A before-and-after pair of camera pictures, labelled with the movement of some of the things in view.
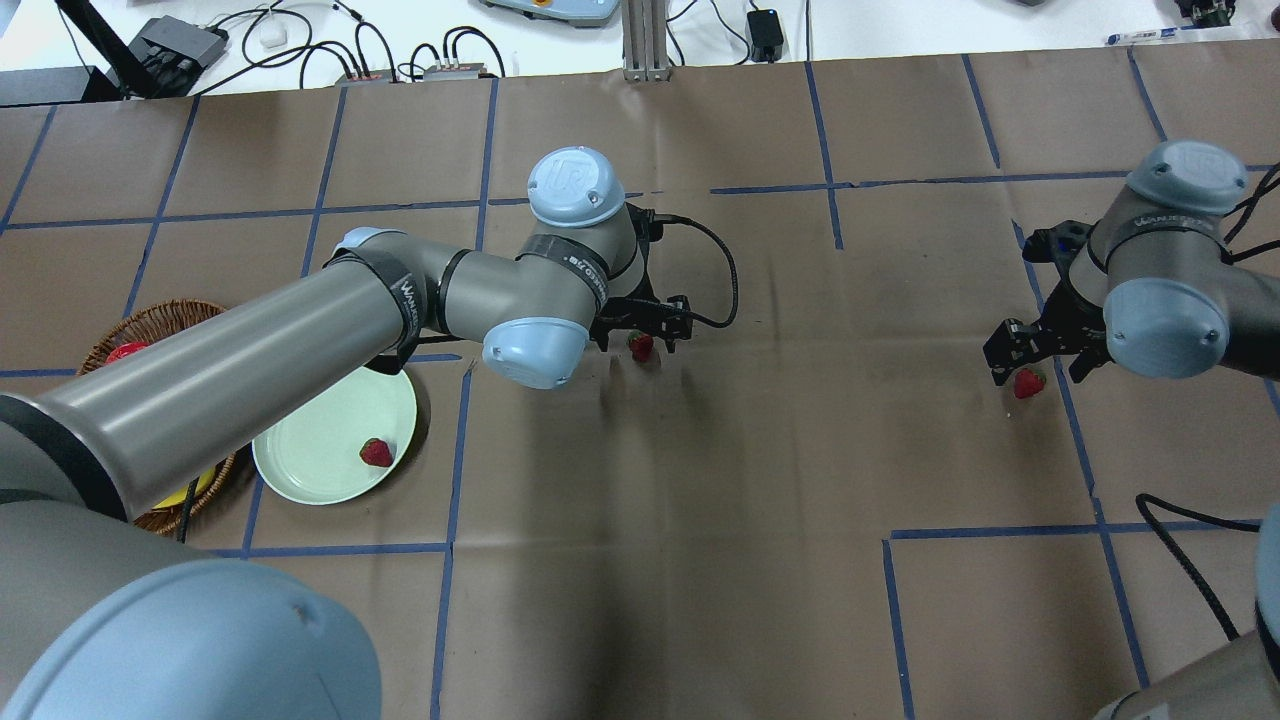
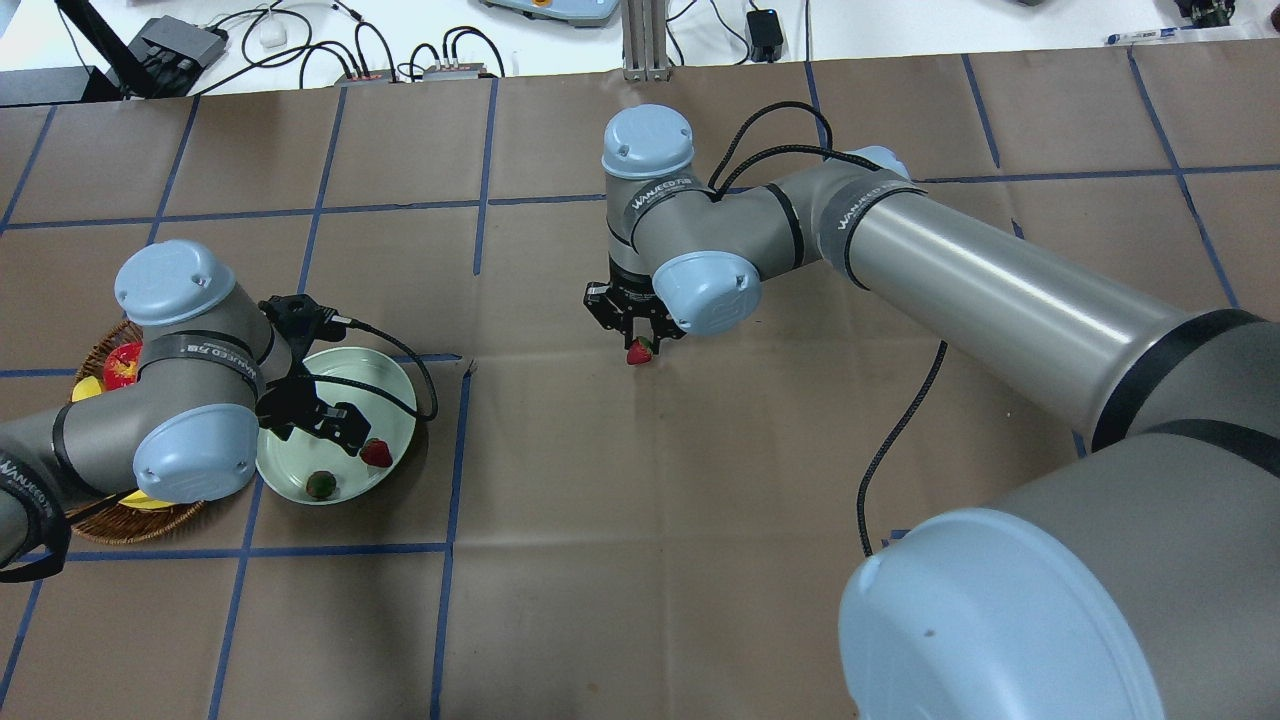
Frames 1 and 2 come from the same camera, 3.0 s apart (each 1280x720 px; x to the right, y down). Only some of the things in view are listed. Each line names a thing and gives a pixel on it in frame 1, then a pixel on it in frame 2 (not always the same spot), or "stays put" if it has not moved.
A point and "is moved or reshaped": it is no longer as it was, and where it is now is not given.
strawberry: (1028, 383) is moved or reshaped
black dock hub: (170, 53) stays put
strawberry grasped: (376, 453) stays put
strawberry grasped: (641, 345) stays put
